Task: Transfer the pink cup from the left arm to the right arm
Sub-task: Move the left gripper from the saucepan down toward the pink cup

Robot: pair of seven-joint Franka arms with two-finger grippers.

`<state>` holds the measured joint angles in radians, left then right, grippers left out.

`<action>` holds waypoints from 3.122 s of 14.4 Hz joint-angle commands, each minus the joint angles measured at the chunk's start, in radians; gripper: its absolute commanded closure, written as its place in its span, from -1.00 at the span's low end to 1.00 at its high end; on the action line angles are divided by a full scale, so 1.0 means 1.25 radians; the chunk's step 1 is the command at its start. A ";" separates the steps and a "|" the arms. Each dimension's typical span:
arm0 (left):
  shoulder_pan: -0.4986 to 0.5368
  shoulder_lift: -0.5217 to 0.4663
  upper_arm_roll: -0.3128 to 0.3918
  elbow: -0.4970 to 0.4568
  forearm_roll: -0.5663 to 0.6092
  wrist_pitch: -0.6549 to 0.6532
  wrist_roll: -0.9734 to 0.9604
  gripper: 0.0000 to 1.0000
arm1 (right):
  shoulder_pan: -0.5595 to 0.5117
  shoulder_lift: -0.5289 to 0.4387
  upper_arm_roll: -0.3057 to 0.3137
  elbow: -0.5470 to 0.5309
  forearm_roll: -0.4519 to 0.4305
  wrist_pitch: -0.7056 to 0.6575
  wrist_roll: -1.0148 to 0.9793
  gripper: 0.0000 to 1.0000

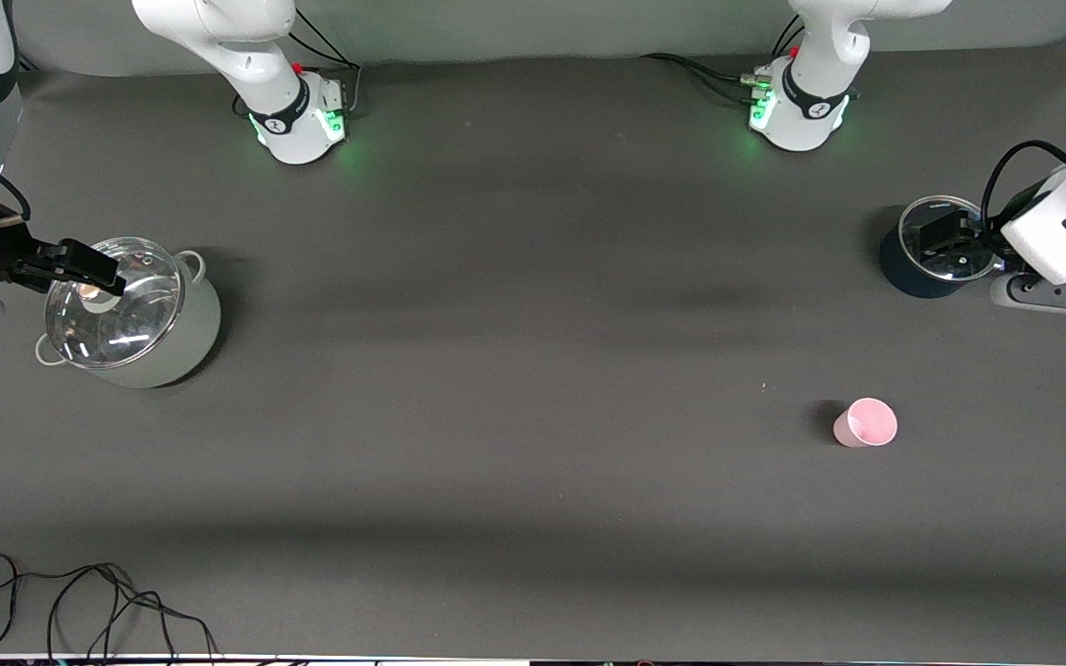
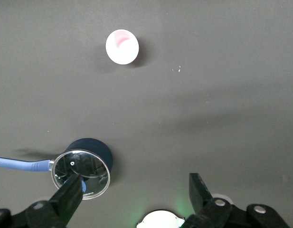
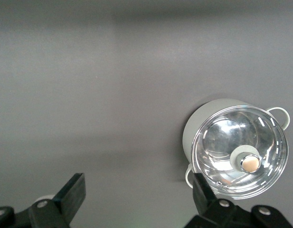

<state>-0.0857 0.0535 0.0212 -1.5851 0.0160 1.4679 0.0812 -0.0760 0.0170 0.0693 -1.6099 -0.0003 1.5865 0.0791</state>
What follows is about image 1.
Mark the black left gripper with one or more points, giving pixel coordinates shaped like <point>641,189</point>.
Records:
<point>957,235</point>

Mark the glass lid with copper knob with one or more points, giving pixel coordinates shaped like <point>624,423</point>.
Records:
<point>126,333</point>

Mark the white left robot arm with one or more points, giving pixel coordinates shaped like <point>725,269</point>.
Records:
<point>820,55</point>

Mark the pale green cooking pot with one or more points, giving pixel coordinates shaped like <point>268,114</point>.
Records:
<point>191,333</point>

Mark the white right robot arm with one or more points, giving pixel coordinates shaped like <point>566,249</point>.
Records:
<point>246,46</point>

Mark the pink plastic cup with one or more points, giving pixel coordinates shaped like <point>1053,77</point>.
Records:
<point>866,424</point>

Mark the dark blue saucepan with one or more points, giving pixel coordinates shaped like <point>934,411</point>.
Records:
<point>903,277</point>

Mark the glass lid with blue knob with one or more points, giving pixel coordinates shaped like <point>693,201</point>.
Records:
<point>931,268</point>

